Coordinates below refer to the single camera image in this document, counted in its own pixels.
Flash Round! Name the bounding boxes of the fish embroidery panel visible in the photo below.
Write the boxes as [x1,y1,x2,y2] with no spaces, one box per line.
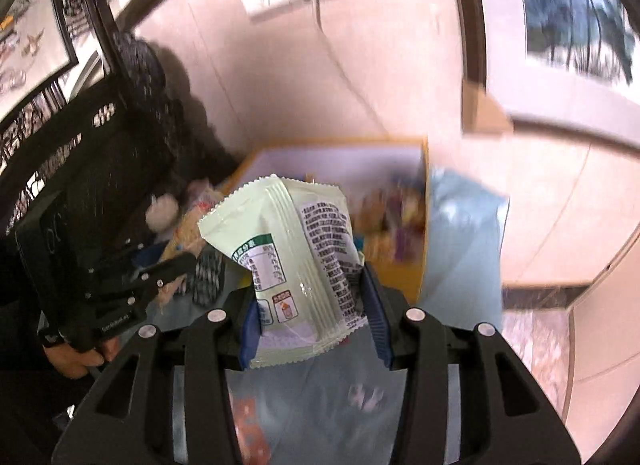
[0,0,81,121]

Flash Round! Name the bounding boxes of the purple cartoon biscuit bag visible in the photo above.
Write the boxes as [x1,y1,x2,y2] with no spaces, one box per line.
[387,195,427,263]

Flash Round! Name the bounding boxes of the person's left hand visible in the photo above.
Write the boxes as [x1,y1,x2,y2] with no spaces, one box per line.
[44,335,121,379]

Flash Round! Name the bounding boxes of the yellow cardboard box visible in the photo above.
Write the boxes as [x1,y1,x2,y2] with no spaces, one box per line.
[227,138,431,305]

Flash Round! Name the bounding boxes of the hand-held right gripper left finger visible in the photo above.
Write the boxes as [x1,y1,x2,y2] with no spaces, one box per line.
[50,287,263,465]

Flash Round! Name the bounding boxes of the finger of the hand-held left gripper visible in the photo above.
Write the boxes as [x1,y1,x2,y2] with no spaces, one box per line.
[95,244,162,272]
[134,250,199,297]

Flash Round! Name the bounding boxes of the beige cabinet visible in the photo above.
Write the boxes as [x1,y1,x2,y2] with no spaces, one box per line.
[565,225,640,451]

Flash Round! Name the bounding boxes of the teal printed tablecloth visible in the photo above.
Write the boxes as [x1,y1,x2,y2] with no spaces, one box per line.
[150,168,511,465]

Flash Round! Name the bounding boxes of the pale green snack bag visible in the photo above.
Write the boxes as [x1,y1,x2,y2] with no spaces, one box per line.
[197,174,367,370]

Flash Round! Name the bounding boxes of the pile of snack packets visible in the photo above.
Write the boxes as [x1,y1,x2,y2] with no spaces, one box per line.
[160,185,226,308]

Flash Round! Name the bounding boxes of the grey lidded cup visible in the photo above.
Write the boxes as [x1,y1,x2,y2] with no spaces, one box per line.
[145,195,181,233]

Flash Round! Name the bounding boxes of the framed lotus painting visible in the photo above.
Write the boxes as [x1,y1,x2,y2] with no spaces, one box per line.
[445,0,640,156]

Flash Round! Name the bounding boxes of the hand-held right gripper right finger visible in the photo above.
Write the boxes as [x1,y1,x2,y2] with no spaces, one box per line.
[361,261,583,465]

